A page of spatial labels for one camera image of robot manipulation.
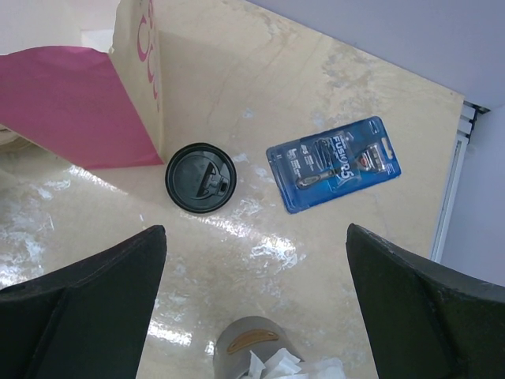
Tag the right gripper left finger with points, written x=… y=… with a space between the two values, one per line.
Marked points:
x=89 y=319

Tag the black coffee cup lid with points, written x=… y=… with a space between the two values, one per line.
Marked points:
x=200 y=178

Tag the grey straw holder cup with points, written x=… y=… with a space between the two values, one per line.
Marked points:
x=259 y=335

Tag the blue razor package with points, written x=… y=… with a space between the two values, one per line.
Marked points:
x=334 y=163

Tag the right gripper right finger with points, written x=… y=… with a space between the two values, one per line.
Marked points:
x=424 y=320

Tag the pink beige paper bag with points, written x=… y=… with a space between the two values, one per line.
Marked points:
x=98 y=110

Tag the aluminium frame rail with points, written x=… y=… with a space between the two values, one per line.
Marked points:
x=467 y=121

